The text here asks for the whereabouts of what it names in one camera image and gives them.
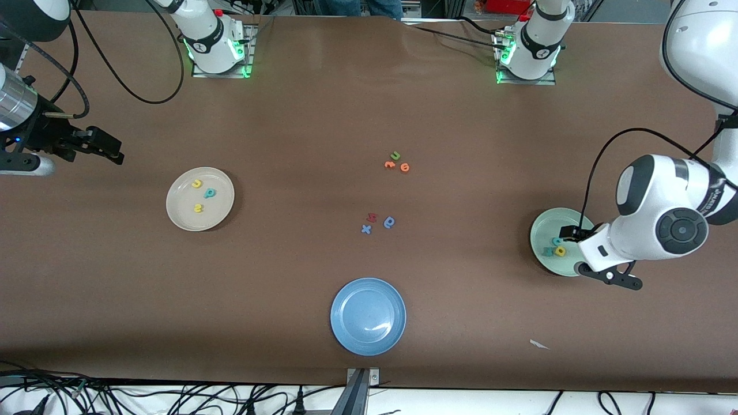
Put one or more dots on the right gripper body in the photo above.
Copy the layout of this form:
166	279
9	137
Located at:
47	134

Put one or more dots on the white paper scrap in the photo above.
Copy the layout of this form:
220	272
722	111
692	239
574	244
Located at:
538	344

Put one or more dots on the silver bracket plate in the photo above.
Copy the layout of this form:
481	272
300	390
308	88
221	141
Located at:
375	377

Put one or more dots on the teal letter d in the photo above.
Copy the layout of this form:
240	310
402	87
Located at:
212	192

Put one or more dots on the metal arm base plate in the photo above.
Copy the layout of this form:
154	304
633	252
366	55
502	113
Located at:
202	74
545	82

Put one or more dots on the blue round plate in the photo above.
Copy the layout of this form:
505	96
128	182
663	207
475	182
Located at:
368	316

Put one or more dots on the blue letter a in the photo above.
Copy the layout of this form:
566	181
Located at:
392	222

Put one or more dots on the person legs in jeans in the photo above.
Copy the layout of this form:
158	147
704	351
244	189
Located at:
360	8

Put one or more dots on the red box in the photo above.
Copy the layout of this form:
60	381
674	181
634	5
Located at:
507	6

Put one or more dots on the pale green round plate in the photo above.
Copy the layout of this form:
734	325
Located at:
542	226

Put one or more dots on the aluminium frame profile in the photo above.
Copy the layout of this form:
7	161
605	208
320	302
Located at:
23	57

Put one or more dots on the beige round plate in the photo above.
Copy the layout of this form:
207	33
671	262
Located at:
219	213

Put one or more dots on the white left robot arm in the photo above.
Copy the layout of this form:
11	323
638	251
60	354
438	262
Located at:
651	187

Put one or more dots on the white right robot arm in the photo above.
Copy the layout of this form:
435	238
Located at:
210	34

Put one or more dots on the dark metal post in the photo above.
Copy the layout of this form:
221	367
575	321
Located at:
353	399

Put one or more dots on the grey background equipment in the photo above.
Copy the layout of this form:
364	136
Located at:
412	9

